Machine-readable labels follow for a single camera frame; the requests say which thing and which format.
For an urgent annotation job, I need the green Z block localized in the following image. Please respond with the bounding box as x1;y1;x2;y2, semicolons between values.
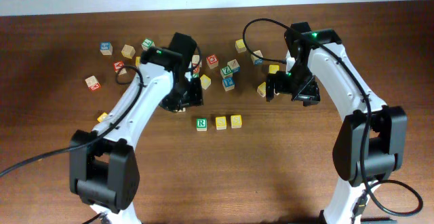
220;66;233;79

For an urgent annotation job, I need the plain wooden block upper left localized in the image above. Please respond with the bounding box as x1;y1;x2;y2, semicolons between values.
121;44;136;59

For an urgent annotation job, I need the wooden block blue side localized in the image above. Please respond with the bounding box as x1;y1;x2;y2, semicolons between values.
227;59;240;73

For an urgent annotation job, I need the yellow C block centre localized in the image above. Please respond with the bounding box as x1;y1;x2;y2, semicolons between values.
200;75;212;90

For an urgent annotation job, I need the blue number block far left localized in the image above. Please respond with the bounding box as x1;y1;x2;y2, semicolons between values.
100;42;113;56

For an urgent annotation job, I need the red Y block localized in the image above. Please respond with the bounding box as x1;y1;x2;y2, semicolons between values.
113;61;127;75

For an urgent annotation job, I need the green L block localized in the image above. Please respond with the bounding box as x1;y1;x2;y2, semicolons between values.
141;38;155;51

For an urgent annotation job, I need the wooden block red side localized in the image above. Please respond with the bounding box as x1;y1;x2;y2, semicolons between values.
85;75;101;91

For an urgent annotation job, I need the yellow block top centre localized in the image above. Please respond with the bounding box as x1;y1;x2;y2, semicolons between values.
235;39;247;53

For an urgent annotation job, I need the red A block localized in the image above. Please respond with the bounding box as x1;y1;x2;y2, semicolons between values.
193;64;200;74

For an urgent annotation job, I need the wooden block blue bottom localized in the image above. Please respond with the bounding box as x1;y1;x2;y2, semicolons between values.
251;50;263;66

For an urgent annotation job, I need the yellow block right upper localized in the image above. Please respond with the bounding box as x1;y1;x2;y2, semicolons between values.
269;64;279;74

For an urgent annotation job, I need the yellow O block lower left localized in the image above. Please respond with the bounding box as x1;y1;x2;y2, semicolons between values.
97;112;108;122

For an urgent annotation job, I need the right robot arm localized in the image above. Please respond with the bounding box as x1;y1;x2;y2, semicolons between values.
265;22;408;223

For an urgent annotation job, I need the yellow block upper left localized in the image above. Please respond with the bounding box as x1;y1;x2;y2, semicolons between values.
135;56;140;67

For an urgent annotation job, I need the plain I wooden block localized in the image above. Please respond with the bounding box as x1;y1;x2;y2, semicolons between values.
192;54;200;65

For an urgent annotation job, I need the blue P block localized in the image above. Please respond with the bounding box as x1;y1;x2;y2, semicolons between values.
222;77;235;92

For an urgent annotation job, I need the yellow S block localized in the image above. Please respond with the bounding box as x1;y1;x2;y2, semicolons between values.
215;116;227;130
231;115;242;128

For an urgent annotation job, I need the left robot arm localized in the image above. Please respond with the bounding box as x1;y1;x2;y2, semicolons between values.
69;33;203;223

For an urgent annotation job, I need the green R block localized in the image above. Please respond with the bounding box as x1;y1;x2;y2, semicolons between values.
196;118;208;132

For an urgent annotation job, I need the red Q block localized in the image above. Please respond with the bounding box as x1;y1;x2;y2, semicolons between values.
206;54;219;69

